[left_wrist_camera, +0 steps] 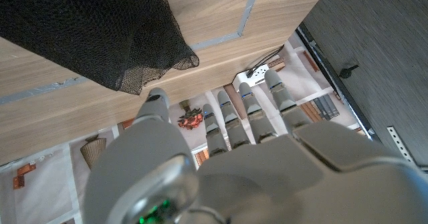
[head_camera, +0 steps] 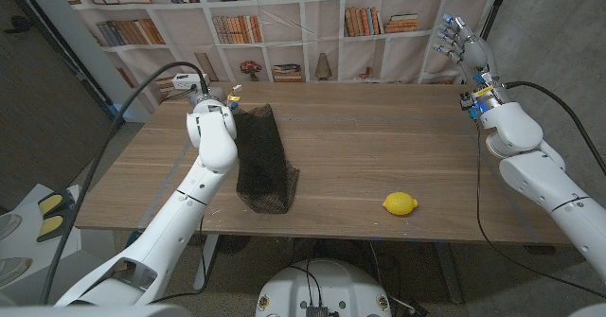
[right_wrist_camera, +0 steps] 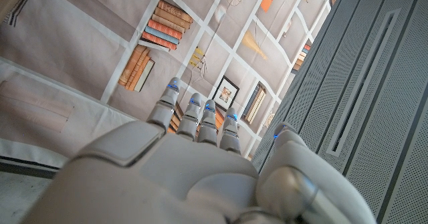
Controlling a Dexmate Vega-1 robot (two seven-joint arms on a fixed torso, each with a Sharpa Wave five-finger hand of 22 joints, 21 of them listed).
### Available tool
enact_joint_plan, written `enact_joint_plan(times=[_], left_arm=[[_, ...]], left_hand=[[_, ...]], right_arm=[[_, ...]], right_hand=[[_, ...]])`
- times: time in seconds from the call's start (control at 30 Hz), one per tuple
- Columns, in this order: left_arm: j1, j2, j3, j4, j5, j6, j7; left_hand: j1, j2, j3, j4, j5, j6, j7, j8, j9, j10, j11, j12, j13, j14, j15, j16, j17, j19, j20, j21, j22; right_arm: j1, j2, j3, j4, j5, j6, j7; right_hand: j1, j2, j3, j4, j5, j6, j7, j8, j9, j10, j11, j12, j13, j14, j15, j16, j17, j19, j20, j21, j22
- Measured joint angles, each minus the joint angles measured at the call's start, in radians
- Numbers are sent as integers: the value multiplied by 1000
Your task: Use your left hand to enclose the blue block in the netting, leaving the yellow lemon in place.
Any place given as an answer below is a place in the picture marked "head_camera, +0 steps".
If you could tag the white power strip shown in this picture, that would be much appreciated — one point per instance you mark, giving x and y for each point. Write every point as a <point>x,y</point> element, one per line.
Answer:
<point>189,81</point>

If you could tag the white robot torso base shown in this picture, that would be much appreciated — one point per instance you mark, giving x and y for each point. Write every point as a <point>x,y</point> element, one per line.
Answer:
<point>326,284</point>

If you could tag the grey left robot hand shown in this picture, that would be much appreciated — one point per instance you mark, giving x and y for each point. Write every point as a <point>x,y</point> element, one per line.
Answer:
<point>213,94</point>

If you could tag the printed bookshelf backdrop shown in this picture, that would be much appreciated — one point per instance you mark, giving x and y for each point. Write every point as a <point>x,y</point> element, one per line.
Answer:
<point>322,23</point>

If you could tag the yellow lemon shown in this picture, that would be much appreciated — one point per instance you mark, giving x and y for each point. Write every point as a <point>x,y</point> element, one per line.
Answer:
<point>400,204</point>

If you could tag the black backdrop stand pole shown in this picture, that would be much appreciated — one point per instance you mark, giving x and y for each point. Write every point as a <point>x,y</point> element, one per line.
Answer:
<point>494,5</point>

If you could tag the white sneaker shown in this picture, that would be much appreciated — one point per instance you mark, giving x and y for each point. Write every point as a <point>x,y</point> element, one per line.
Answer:
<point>14,269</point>
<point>8,224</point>

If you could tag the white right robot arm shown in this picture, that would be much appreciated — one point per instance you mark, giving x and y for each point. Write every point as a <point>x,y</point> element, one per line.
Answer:
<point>535,165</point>

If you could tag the metal table leg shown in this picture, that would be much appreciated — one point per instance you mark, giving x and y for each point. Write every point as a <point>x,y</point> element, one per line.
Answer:
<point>208,260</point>
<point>447,269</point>

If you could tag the black mesh netting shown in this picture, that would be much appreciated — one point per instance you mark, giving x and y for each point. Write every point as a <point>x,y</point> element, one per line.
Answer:
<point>265,165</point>

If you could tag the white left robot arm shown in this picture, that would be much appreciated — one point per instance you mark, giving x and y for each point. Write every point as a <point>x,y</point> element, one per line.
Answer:
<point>199,189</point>

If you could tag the yellow black foot pedal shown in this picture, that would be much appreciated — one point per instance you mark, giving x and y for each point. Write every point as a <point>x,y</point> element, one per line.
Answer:
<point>54,213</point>

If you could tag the colourful floor item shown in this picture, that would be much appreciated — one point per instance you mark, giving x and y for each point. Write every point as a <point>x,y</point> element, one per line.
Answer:
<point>132,239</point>

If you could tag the white floor platform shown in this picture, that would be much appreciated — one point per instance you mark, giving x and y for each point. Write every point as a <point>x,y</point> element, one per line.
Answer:
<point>28,260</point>

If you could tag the dark grey door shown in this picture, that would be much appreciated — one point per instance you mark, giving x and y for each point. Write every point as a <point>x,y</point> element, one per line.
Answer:
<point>47,118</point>

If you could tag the grey tape outline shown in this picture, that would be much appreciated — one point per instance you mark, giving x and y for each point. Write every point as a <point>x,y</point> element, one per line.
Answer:
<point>407,117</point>

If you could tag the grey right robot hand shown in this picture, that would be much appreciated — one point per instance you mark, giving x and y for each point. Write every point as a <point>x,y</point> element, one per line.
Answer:
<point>471,54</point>

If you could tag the dark round floor object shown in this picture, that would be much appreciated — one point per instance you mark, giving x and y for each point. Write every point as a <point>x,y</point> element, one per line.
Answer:
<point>234,243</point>

